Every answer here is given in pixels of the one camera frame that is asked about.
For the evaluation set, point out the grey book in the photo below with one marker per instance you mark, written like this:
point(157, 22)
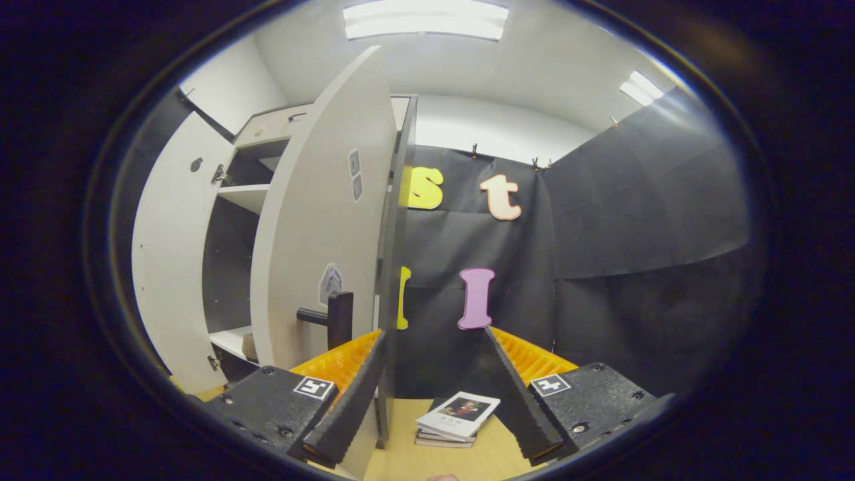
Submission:
point(441, 442)

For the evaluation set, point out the white shoe cabinet door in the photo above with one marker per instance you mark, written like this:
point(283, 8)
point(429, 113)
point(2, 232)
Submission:
point(174, 267)
point(314, 220)

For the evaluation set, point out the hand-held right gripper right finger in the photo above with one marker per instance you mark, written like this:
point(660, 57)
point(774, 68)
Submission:
point(528, 414)

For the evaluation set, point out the ceiling light panel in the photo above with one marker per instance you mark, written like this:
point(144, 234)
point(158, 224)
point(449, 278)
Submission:
point(641, 88)
point(427, 20)

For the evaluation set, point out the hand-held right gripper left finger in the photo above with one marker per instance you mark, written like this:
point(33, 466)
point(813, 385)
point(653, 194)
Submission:
point(351, 407)

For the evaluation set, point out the white shoe cabinet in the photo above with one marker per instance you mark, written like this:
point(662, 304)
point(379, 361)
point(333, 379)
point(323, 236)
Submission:
point(399, 267)

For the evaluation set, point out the white book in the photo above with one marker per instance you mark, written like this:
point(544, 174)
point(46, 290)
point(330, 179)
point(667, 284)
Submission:
point(461, 411)

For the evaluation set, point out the white cabinet drawer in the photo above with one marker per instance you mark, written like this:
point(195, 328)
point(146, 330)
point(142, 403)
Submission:
point(267, 130)

